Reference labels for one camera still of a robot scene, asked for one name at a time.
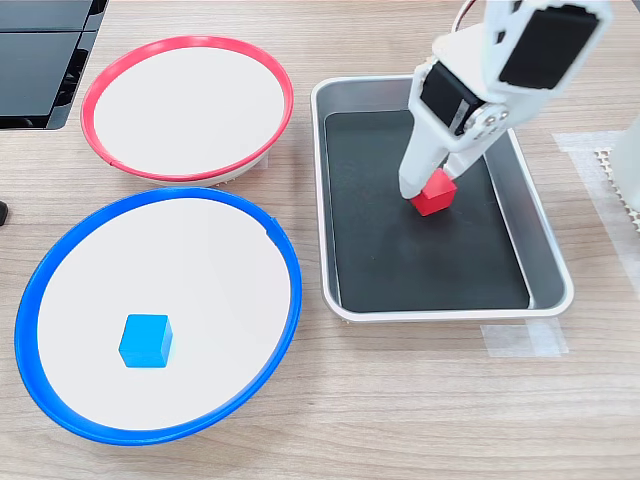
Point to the red cube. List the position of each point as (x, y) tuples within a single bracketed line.
[(436, 201)]

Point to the blue cube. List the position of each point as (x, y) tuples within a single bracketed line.
[(146, 342)]

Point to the black tray mat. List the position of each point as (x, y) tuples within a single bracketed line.
[(400, 260)]

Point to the steel tray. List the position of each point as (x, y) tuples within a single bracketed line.
[(550, 260)]

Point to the long clear tape strip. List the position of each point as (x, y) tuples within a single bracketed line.
[(595, 200)]

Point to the short clear tape strip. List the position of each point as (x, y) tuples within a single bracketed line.
[(525, 339)]

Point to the white plate with red rim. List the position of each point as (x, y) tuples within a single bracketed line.
[(190, 110)]

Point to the white plate with blue rim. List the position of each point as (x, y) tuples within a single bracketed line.
[(200, 280)]

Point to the black flat device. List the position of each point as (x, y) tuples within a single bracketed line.
[(35, 70)]

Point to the small black object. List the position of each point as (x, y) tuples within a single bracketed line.
[(3, 212)]

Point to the pale perforated base plate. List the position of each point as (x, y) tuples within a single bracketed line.
[(607, 160)]

